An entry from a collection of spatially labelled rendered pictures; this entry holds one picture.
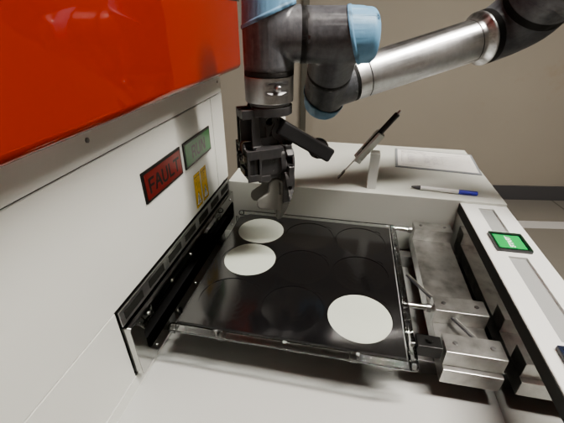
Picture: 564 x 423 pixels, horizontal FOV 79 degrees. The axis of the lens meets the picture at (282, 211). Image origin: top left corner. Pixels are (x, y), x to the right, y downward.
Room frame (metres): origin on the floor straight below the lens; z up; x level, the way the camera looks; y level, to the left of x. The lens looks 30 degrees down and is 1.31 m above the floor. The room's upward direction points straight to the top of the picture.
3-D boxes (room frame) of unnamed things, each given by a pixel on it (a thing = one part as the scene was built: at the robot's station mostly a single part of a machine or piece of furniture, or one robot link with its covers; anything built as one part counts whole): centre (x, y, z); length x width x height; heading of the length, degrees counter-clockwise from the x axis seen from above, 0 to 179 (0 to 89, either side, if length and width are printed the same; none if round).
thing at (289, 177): (0.54, 0.00, 1.07); 0.05 x 0.02 x 0.09; 21
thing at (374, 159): (0.73, -0.19, 1.03); 0.06 x 0.04 x 0.13; 79
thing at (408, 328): (0.48, -0.22, 0.90); 0.38 x 0.01 x 0.01; 169
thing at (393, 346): (0.51, -0.04, 0.90); 0.34 x 0.34 x 0.01; 79
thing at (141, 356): (0.54, 0.17, 0.89); 0.44 x 0.02 x 0.10; 169
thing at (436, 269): (0.48, -0.30, 0.87); 0.36 x 0.08 x 0.03; 169
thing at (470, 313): (0.40, -0.29, 0.89); 0.08 x 0.03 x 0.03; 79
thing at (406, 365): (0.34, -0.01, 0.90); 0.37 x 0.01 x 0.01; 79
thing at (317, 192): (0.87, -0.21, 0.89); 0.62 x 0.35 x 0.14; 79
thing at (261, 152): (0.55, 0.03, 1.13); 0.09 x 0.08 x 0.12; 111
